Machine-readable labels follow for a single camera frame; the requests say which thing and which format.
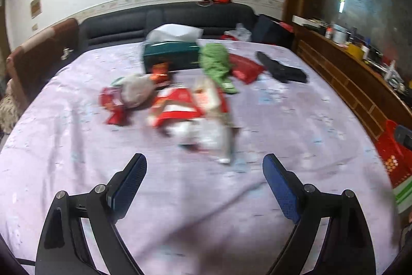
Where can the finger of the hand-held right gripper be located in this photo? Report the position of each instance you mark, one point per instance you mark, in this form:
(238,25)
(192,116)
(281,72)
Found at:
(405,136)

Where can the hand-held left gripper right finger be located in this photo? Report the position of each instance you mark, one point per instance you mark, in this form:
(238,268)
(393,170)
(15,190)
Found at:
(283,188)

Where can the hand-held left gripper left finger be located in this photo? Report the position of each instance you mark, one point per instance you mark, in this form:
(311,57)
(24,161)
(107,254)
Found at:
(127,188)

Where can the red plastic basket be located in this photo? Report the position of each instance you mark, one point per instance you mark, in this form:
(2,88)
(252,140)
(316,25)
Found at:
(392,155)

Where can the red foil wrapper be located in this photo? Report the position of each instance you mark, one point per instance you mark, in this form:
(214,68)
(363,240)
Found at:
(112,104)

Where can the grey tissue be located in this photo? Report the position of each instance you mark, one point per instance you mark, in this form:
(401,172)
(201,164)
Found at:
(136,90)

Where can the red and white pouch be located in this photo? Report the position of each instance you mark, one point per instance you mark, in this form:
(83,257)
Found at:
(215,107)

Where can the small red snack packet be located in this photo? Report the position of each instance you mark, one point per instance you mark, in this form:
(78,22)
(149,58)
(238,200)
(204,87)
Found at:
(160,73)

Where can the purple floral tablecloth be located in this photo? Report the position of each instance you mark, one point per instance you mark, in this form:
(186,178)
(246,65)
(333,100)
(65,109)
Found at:
(193,197)

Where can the wooden counter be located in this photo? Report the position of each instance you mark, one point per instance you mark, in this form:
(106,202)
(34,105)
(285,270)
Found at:
(354,85)

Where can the black folded item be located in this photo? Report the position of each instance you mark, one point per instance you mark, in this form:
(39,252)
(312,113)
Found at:
(283,68)

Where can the white jar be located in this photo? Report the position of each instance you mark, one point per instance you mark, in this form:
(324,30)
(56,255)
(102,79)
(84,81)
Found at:
(338,33)

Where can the dark red packet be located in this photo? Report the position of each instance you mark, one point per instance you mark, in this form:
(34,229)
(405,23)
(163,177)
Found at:
(246,68)

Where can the dark green tissue box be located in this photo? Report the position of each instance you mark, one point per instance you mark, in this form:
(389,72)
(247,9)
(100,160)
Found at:
(170,54)

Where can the green crumpled cloth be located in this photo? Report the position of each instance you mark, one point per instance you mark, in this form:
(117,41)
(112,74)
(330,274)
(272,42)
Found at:
(215,64)

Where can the white flat box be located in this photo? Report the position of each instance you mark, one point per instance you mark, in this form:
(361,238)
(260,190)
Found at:
(307,20)

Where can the brown armchair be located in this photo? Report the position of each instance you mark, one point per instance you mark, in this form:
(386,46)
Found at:
(41,56)

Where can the white plastic bag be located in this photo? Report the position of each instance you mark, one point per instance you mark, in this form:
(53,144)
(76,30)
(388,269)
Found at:
(239,33)

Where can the black leather sofa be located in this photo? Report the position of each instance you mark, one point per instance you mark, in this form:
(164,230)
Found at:
(167,22)

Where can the small wall plaque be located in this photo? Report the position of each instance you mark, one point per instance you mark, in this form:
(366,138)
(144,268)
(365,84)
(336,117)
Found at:
(35,6)

